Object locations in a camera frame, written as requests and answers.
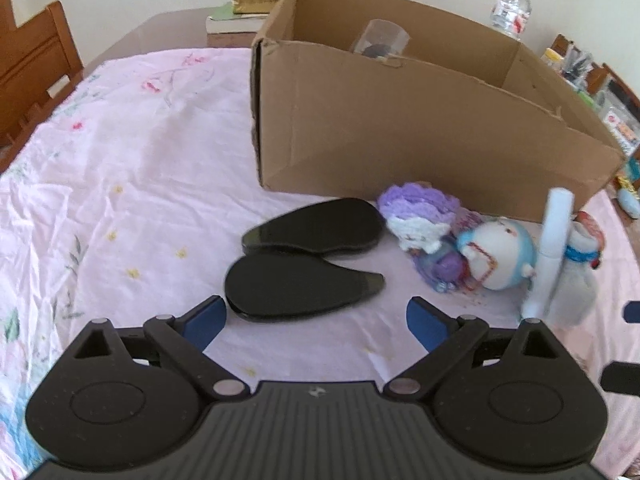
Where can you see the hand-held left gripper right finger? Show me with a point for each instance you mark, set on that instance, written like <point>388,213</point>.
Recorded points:
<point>427,325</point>

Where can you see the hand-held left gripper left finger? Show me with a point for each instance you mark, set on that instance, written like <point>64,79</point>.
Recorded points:
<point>205,317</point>

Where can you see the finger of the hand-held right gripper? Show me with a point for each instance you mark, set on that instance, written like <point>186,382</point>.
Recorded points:
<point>632,312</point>
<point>622,377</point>

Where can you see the black teardrop-shaped pad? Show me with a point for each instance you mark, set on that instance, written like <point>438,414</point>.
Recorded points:
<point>290,285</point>
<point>315,225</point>

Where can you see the blue white round doll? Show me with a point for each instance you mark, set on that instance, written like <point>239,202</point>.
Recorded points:
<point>500,252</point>

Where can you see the white plastic spray bottle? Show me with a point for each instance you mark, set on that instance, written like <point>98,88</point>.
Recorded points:
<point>552,240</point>

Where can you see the purple crochet flower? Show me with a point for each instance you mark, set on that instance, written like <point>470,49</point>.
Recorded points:
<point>420,210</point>

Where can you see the brown cardboard box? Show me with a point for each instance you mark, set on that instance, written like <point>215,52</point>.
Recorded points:
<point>400,135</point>

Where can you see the clear plastic cup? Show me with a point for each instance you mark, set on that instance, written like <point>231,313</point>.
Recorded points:
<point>380,37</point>

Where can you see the clear purple plastic charm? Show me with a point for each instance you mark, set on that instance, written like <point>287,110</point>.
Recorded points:
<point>442,267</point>

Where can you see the light blue oval device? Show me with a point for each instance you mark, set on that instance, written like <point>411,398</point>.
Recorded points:
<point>631,204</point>

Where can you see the gold lattice trinket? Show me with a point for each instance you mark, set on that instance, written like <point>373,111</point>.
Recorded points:
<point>629,181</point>

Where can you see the pink floral tablecloth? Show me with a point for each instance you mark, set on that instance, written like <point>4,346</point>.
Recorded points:
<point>150,160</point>

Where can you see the clear jar with orange label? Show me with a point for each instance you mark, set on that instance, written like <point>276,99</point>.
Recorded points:
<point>622,122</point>

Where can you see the clear pen holder with stationery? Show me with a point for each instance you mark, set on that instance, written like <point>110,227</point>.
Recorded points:
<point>577,67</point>

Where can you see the yellow-lidded clear jar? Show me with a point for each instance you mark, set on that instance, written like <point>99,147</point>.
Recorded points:
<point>551,59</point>

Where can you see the wooden slatted chair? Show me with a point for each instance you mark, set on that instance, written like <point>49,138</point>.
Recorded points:
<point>30,55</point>

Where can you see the clear water bottle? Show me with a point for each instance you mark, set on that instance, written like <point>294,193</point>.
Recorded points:
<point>511,7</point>

